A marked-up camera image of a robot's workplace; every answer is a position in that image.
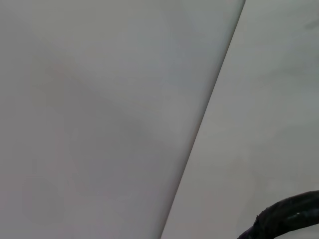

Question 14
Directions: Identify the black round teapot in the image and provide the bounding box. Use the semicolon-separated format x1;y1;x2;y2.
236;190;319;239

